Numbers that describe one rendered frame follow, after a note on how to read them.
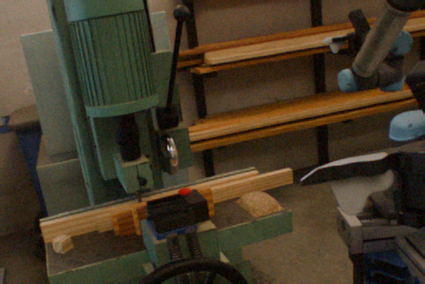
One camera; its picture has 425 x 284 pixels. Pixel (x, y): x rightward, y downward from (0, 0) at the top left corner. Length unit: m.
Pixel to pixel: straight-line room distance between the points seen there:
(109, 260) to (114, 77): 0.41
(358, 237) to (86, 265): 0.76
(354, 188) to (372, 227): 0.90
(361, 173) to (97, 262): 0.71
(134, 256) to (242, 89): 2.72
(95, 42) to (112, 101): 0.13
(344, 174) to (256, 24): 3.22
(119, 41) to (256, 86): 2.73
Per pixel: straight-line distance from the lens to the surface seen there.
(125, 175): 1.12
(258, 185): 1.29
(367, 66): 1.51
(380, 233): 1.42
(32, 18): 3.38
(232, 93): 3.64
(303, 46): 3.21
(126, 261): 1.07
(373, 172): 0.49
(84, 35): 1.05
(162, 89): 1.33
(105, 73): 1.04
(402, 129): 1.36
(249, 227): 1.14
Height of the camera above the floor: 1.40
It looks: 19 degrees down
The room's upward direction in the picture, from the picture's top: 9 degrees counter-clockwise
